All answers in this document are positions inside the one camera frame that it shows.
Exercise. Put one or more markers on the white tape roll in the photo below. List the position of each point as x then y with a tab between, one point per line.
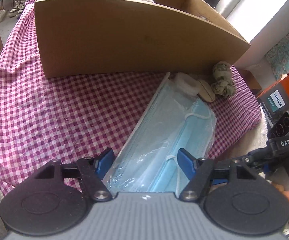
187	84

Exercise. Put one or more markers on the beige round powder puff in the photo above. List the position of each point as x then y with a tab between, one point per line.
206	92

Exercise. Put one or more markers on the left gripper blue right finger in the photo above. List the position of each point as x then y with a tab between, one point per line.
202	173

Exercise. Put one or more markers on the bag of blue face masks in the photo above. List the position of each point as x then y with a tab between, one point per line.
148	160

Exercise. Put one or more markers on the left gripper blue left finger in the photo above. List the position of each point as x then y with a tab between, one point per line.
89	172

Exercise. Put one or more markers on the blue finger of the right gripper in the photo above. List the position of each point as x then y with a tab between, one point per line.
267	169
256	158

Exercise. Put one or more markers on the magenta checkered tablecloth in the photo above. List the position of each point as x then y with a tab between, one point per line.
77	116

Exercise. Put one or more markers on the green camouflage scrunchie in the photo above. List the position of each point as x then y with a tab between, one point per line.
223	85

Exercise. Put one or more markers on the orange philips box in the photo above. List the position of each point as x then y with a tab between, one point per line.
274	100

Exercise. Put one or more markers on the brown cardboard box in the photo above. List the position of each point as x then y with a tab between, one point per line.
108	36

